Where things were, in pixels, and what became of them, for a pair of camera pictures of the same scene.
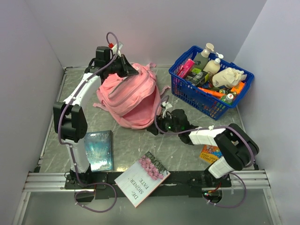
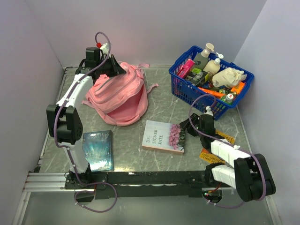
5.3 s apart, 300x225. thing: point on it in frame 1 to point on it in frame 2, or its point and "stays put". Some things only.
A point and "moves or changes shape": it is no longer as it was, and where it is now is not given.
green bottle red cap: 228,98 stays put
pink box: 184,69 stays put
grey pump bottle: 201,58 stays put
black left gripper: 127,70 to 116,69
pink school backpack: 131,101 moves or changes shape
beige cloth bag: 229,78 stays put
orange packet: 215,93 stays put
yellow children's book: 210,153 stays put
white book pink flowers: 139,180 to 165,136
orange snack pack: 238,88 stays put
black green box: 196,75 stays put
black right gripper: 161,121 to 185,124
